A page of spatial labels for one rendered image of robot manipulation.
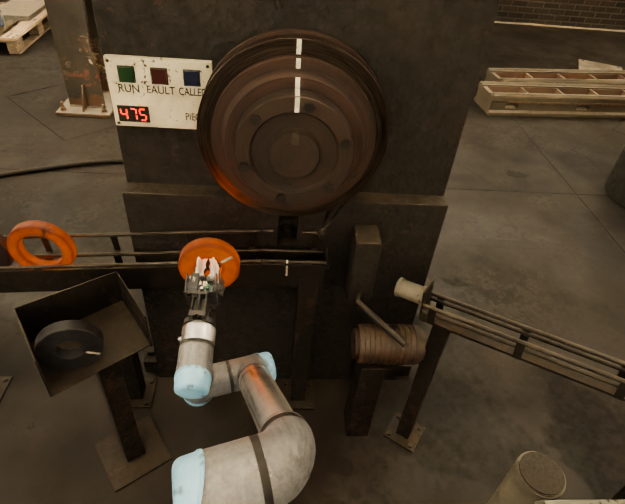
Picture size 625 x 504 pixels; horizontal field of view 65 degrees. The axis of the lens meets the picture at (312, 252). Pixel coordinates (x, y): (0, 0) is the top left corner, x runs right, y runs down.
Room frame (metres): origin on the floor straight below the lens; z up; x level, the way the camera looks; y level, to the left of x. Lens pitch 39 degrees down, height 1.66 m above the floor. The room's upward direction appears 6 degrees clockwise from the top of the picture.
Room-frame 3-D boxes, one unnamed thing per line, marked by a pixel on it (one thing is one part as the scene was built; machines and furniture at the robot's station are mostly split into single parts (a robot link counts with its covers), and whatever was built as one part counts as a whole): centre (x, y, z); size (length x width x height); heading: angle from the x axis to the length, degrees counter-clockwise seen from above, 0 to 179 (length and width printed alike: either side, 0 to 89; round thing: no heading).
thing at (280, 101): (1.03, 0.06, 1.11); 0.28 x 0.06 x 0.28; 96
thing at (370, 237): (1.17, -0.16, 0.68); 0.11 x 0.08 x 0.24; 6
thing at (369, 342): (1.03, -0.27, 0.27); 0.22 x 0.13 x 0.53; 96
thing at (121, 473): (0.82, 0.57, 0.36); 0.26 x 0.20 x 0.72; 131
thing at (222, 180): (1.13, 0.07, 1.11); 0.47 x 0.06 x 0.47; 96
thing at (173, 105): (1.20, 0.42, 1.15); 0.26 x 0.02 x 0.18; 96
